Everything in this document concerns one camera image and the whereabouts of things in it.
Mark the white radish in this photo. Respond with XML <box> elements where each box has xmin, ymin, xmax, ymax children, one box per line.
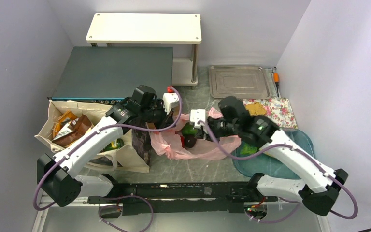
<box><xmin>263</xmin><ymin>151</ymin><xmax>274</xmax><ymax>158</ymax></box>

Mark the beige canvas tote bag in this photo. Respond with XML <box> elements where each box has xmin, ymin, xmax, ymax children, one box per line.
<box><xmin>34</xmin><ymin>99</ymin><xmax>151</xmax><ymax>174</ymax></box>

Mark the orange snack packet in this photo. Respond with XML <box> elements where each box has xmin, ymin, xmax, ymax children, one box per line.
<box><xmin>53</xmin><ymin>110</ymin><xmax>78</xmax><ymax>139</ymax></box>

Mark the orange handled screwdriver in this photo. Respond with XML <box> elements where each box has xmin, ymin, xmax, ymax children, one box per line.
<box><xmin>273</xmin><ymin>72</ymin><xmax>280</xmax><ymax>97</ymax></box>

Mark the brown bread slice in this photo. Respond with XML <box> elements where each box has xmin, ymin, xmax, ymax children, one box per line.
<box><xmin>245</xmin><ymin>102</ymin><xmax>267</xmax><ymax>116</ymax></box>

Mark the teal plastic tray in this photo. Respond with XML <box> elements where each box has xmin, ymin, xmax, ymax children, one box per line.
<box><xmin>233</xmin><ymin>128</ymin><xmax>315</xmax><ymax>179</ymax></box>

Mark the brown snack packet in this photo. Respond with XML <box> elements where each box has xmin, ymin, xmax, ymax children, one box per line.
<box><xmin>52</xmin><ymin>115</ymin><xmax>93</xmax><ymax>148</ymax></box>

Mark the floral cloth mat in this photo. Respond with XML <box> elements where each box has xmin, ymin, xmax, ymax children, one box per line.
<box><xmin>243</xmin><ymin>98</ymin><xmax>298</xmax><ymax>129</ymax></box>

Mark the white two-tier shelf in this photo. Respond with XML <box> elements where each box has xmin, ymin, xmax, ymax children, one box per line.
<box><xmin>86</xmin><ymin>12</ymin><xmax>202</xmax><ymax>87</ymax></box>

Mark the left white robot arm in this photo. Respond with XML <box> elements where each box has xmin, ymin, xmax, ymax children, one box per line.
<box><xmin>32</xmin><ymin>85</ymin><xmax>182</xmax><ymax>211</ymax></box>

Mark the pink plastic grocery bag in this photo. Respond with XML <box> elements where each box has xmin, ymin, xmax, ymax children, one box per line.
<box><xmin>149</xmin><ymin>107</ymin><xmax>241</xmax><ymax>160</ymax></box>

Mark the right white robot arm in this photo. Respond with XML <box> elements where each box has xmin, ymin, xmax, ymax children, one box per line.
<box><xmin>198</xmin><ymin>96</ymin><xmax>349</xmax><ymax>216</ymax></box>

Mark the dark blue network switch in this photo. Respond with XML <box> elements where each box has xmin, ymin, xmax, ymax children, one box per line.
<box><xmin>51</xmin><ymin>46</ymin><xmax>173</xmax><ymax>102</ymax></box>

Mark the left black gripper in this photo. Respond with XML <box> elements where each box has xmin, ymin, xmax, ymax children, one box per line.
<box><xmin>140</xmin><ymin>99</ymin><xmax>176</xmax><ymax>132</ymax></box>

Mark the red apple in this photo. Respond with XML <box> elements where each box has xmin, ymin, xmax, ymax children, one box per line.
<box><xmin>180</xmin><ymin>136</ymin><xmax>186</xmax><ymax>148</ymax></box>

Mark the silver metal tray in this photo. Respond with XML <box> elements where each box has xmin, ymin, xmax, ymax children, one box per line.
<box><xmin>208</xmin><ymin>65</ymin><xmax>272</xmax><ymax>99</ymax></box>

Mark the green pepper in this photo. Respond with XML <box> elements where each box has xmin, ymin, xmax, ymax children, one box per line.
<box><xmin>181</xmin><ymin>123</ymin><xmax>198</xmax><ymax>136</ymax></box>

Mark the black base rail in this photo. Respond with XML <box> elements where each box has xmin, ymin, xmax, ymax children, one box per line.
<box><xmin>87</xmin><ymin>182</ymin><xmax>270</xmax><ymax>216</ymax></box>

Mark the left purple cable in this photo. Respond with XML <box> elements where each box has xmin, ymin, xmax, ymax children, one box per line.
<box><xmin>32</xmin><ymin>86</ymin><xmax>183</xmax><ymax>232</ymax></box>

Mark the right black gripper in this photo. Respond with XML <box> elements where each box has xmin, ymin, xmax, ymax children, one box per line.
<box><xmin>195</xmin><ymin>116</ymin><xmax>240</xmax><ymax>144</ymax></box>

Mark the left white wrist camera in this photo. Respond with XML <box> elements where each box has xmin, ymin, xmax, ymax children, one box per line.
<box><xmin>162</xmin><ymin>86</ymin><xmax>182</xmax><ymax>114</ymax></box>

